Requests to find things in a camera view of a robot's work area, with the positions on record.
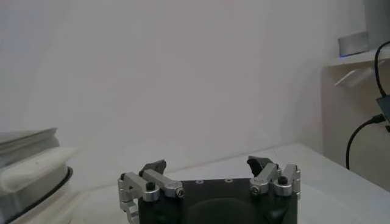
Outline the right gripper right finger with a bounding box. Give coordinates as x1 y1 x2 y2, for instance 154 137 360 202
246 155 302 199

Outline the grey cylinder speaker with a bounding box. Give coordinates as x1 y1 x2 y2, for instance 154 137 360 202
337 30 371 58

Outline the cream electric cooking pot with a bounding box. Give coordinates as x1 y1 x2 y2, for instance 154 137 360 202
0 145 80 224

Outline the grey black monitor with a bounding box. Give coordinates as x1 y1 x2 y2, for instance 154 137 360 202
364 0 390 51

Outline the black cable with adapter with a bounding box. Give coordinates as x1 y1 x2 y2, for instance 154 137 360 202
346 41 390 171

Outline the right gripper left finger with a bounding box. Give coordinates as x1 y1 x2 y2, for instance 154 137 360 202
117 159 186 224

